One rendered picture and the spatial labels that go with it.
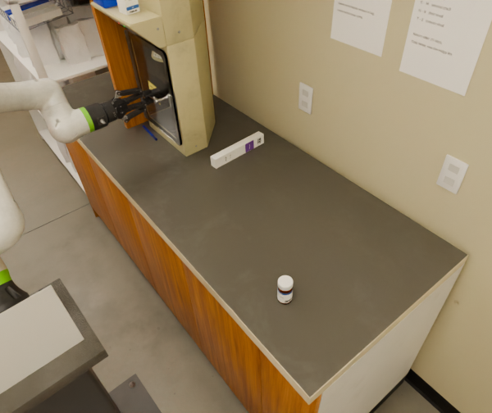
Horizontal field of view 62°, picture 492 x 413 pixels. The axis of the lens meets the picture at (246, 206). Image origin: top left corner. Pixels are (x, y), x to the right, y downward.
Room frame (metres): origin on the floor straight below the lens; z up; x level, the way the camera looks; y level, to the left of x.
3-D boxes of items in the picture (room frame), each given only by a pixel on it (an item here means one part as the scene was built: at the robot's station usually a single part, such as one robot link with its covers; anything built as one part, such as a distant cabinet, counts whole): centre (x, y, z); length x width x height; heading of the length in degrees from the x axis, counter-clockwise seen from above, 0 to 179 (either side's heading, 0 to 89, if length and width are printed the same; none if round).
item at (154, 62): (1.54, 0.34, 1.19); 0.30 x 0.01 x 0.40; 36
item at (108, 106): (1.38, 0.47, 1.20); 0.09 x 0.07 x 0.08; 126
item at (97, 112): (1.33, 0.53, 1.20); 0.12 x 0.06 x 0.09; 36
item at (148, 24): (1.51, 0.38, 1.46); 0.32 x 0.12 x 0.10; 36
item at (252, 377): (1.44, 0.18, 0.45); 2.05 x 0.67 x 0.90; 36
